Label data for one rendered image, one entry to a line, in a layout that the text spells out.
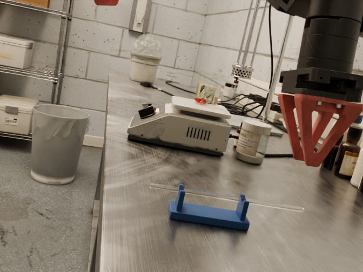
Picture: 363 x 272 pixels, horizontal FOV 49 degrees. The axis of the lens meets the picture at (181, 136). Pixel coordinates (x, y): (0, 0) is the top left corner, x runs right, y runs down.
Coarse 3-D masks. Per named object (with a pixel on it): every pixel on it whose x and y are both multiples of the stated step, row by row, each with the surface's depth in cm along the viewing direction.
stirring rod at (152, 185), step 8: (152, 184) 47; (192, 192) 48; (200, 192) 48; (208, 192) 49; (232, 200) 49; (240, 200) 49; (248, 200) 49; (256, 200) 49; (280, 208) 50; (288, 208) 50; (296, 208) 50
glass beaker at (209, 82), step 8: (200, 72) 82; (208, 72) 80; (216, 72) 80; (224, 72) 82; (200, 80) 82; (208, 80) 80; (216, 80) 80; (200, 88) 81; (208, 88) 81; (216, 88) 81; (200, 96) 82; (208, 96) 81; (216, 96) 82; (200, 104) 82; (208, 104) 81; (216, 104) 83
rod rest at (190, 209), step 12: (180, 192) 47; (180, 204) 47; (192, 204) 50; (240, 204) 49; (180, 216) 47; (192, 216) 47; (204, 216) 48; (216, 216) 48; (228, 216) 49; (240, 216) 48; (240, 228) 48
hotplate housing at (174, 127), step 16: (176, 112) 78; (192, 112) 79; (128, 128) 77; (144, 128) 77; (160, 128) 77; (176, 128) 77; (192, 128) 77; (208, 128) 77; (224, 128) 77; (160, 144) 78; (176, 144) 78; (192, 144) 78; (208, 144) 78; (224, 144) 78
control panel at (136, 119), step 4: (164, 104) 88; (156, 108) 86; (160, 108) 84; (164, 108) 82; (156, 112) 81; (160, 112) 79; (164, 112) 78; (136, 116) 85; (152, 116) 78; (156, 116) 77; (132, 120) 81; (136, 120) 80; (140, 120) 78
